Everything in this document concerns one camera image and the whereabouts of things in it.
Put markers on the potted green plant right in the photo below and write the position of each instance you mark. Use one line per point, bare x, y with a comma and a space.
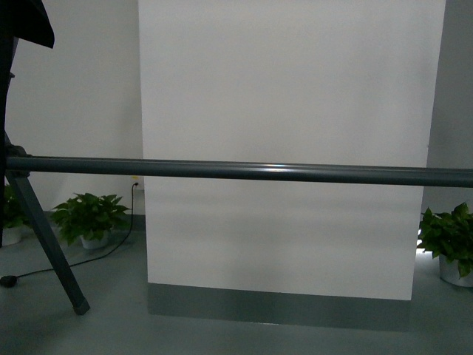
448, 236

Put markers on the potted green plant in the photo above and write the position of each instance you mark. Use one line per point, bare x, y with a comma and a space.
448, 236
89, 219
15, 221

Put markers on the grey clothes rack leg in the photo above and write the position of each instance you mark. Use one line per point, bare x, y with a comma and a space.
19, 181

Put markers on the potted green plant far left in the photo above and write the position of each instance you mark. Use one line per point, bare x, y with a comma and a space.
15, 221

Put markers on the grey clothes rack rail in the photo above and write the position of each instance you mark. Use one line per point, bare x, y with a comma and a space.
293, 172

